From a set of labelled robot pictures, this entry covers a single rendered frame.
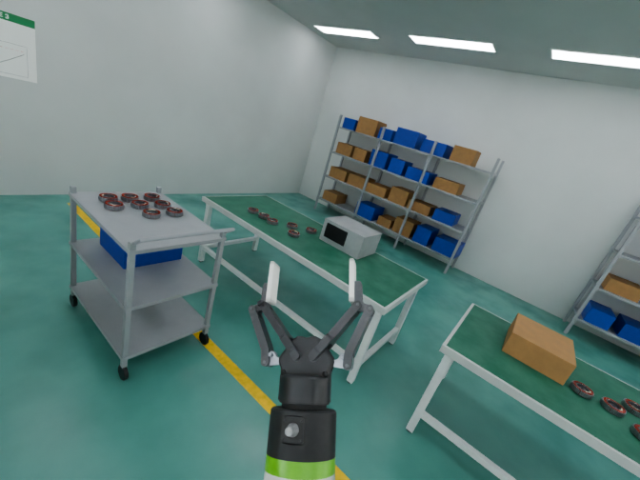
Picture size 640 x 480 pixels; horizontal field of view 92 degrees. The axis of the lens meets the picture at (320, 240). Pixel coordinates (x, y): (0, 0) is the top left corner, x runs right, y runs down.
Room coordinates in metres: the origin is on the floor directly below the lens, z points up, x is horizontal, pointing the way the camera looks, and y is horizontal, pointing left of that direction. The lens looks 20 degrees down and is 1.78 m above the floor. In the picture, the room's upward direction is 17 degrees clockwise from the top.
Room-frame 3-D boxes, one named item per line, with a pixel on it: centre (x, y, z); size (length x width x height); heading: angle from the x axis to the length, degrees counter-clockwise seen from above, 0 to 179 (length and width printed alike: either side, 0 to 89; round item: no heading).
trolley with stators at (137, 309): (1.86, 1.12, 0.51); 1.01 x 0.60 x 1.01; 58
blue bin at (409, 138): (6.07, -1.03, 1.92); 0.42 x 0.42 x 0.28; 59
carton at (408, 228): (5.79, -1.50, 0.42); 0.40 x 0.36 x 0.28; 148
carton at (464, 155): (5.53, -1.90, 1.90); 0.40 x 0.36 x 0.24; 149
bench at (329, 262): (2.83, 0.12, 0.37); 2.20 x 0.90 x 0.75; 58
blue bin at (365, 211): (6.23, -0.79, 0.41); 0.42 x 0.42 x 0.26; 56
